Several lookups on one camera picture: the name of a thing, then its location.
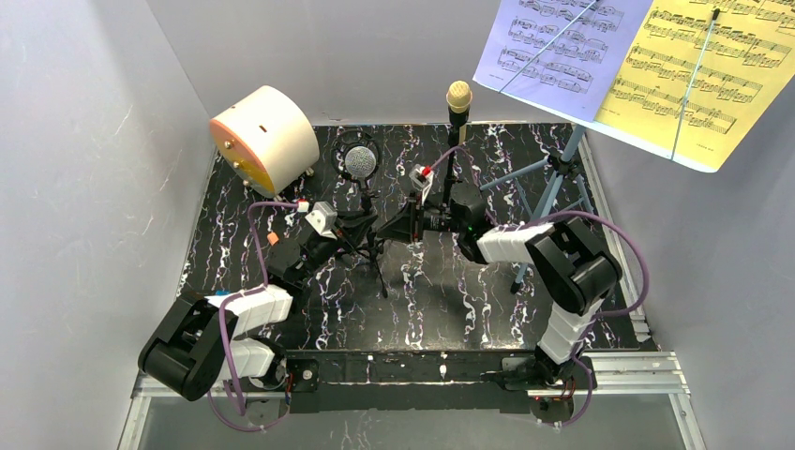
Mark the silver microphone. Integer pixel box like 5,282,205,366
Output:
333,128,388,298

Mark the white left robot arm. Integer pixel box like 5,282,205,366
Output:
138,202,377,401

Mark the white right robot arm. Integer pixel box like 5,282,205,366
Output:
376,184,623,390

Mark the white and orange drum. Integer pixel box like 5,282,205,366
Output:
209,85,320,199

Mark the beige microphone on round stand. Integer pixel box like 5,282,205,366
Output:
441,81,473,207

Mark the blue music stand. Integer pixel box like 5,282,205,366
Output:
474,124,596,295

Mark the lavender sheet music page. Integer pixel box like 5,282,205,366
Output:
473,0,652,123

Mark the yellow sheet music page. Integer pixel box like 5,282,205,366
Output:
593,1,794,173

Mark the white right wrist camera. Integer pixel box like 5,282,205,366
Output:
409,164,434,204

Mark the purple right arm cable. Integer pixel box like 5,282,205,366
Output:
428,145,651,428

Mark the aluminium frame rail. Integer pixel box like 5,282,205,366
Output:
119,351,705,449

